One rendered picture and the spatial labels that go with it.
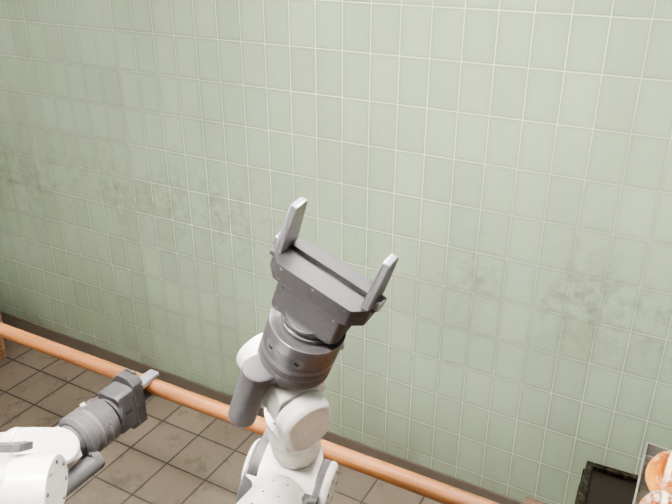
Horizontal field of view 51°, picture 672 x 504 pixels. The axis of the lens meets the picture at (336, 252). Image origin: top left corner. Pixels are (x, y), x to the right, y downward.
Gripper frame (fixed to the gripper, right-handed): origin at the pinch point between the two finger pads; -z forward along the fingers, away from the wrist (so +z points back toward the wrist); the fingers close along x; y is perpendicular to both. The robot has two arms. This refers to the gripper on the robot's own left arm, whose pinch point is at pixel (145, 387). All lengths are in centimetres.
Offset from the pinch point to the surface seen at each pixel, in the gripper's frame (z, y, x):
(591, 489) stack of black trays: -57, 79, 37
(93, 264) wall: -122, -156, 62
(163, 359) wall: -122, -119, 103
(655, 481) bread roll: -19, 91, -2
